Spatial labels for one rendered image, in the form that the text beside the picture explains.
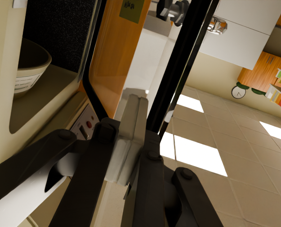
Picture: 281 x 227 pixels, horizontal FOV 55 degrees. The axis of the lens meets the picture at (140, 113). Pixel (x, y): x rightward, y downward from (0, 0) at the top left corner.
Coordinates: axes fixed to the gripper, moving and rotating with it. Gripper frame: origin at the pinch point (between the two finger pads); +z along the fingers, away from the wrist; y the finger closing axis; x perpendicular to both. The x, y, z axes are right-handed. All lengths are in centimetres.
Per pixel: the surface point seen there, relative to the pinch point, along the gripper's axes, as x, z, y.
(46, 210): -16.5, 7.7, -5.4
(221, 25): 7.9, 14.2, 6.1
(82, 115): -14.3, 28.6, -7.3
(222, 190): -135, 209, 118
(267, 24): 31, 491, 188
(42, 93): -9.4, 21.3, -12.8
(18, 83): -6.2, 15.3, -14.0
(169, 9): 7.7, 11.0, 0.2
